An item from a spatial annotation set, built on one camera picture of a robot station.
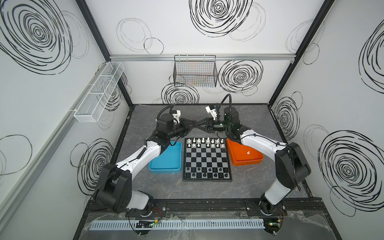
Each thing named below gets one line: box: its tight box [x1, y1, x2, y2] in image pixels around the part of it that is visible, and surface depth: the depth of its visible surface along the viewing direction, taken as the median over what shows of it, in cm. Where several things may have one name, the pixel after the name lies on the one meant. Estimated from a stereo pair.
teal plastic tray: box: [148, 141, 182, 174], surface depth 88 cm
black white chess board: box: [182, 137, 233, 182], surface depth 91 cm
